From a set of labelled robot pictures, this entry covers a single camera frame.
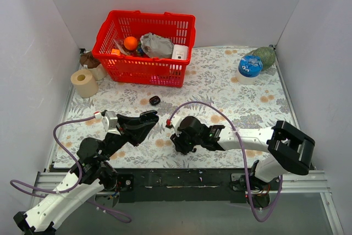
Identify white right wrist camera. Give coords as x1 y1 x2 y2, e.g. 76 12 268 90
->
166 115 183 136

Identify white small box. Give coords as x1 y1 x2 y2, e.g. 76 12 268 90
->
171 44 188 61

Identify red plastic shopping basket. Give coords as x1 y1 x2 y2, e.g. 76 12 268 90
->
92 10 196 88

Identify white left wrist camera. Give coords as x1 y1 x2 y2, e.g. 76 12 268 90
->
94 110 119 134

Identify glossy black earbud charging case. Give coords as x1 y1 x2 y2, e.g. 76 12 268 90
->
149 96 161 106

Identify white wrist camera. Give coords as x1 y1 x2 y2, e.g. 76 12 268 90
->
94 110 119 134
166 115 183 136

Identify orange small box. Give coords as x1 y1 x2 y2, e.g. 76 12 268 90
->
111 49 121 56

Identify plastic-wrapped black earbud case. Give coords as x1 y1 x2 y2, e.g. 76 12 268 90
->
140 110 159 123

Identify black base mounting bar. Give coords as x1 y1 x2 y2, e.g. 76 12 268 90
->
90 167 281 210

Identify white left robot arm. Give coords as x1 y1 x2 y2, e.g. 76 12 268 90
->
13 110 159 234

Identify beige paper roll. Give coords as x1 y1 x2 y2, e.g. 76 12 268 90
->
70 69 98 98

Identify clear snack packet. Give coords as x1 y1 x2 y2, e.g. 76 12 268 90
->
113 39 137 56

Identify green avocado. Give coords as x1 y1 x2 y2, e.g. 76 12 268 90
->
247 47 276 71

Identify crumpled grey plastic bag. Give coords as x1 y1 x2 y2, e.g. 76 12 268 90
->
140 32 174 58

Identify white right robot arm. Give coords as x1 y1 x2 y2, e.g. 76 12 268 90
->
166 116 315 190

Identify blue-lidded white container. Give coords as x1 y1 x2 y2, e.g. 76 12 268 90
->
236 54 263 85

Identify floral patterned table mat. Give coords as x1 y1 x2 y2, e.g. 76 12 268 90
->
53 47 294 169

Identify orange fruit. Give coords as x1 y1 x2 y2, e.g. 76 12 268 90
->
123 36 138 51

